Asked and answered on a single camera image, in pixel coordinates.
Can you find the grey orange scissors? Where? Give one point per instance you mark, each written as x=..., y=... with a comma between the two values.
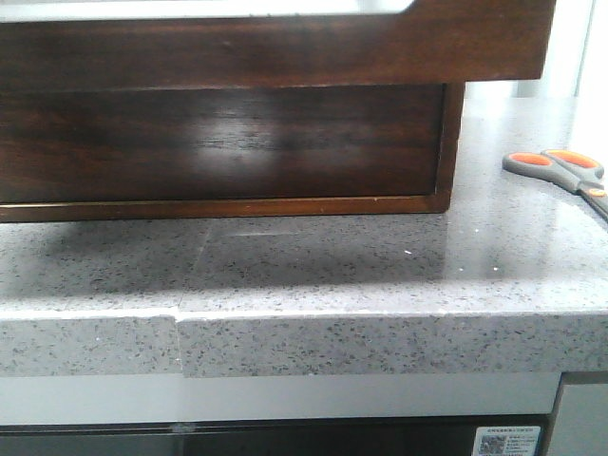
x=571, y=171

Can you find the dark wooden drawer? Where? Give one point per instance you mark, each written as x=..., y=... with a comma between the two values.
x=223, y=147
x=431, y=42

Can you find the dark wooden drawer cabinet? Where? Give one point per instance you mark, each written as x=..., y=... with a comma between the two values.
x=449, y=152

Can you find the black appliance under counter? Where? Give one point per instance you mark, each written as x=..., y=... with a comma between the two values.
x=451, y=435

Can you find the white QR code label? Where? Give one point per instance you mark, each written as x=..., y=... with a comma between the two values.
x=506, y=441

